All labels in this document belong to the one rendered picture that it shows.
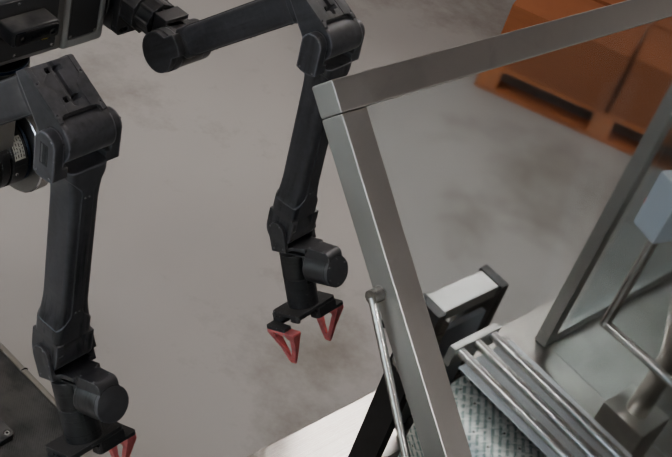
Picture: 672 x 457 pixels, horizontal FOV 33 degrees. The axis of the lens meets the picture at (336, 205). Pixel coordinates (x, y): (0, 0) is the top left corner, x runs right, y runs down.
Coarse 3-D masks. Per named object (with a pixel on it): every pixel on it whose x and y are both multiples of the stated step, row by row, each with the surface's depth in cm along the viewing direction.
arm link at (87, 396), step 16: (48, 352) 164; (48, 368) 164; (64, 368) 167; (80, 368) 166; (96, 368) 166; (80, 384) 164; (96, 384) 162; (112, 384) 163; (80, 400) 164; (96, 400) 162; (112, 400) 164; (128, 400) 166; (96, 416) 162; (112, 416) 164
